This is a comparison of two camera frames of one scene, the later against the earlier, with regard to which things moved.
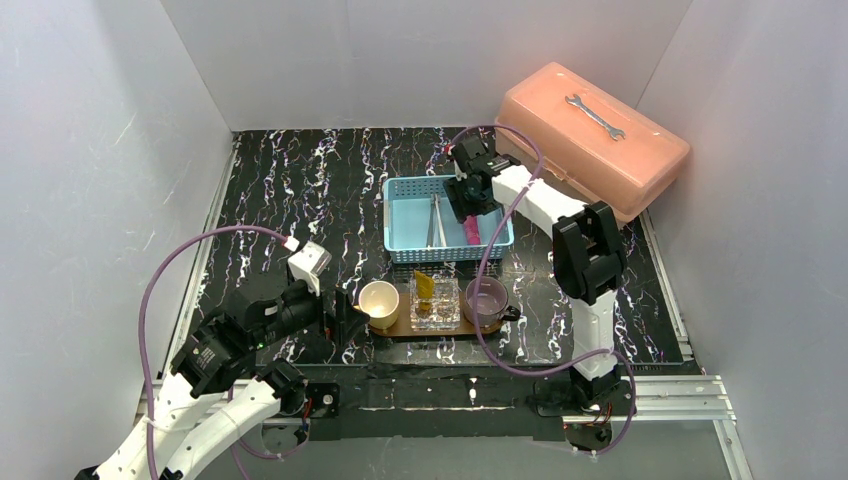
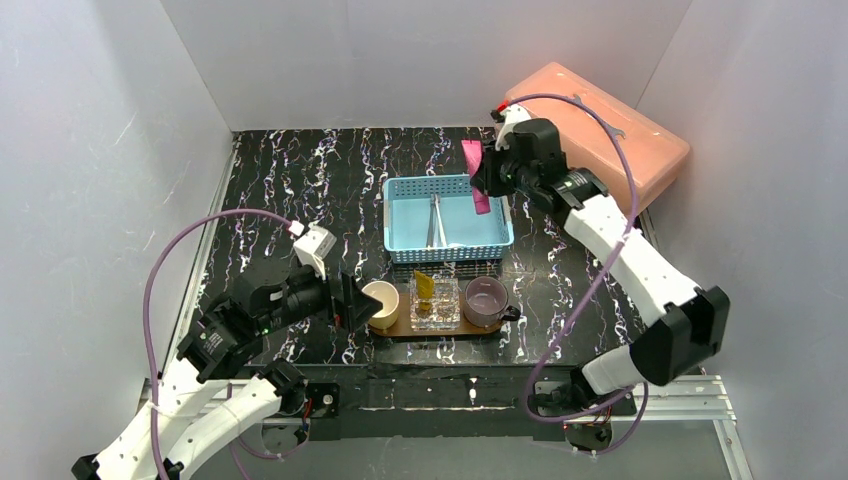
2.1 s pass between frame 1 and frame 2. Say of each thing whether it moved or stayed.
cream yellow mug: stayed
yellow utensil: stayed
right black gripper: moved
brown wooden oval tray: stayed
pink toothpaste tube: moved
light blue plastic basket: stayed
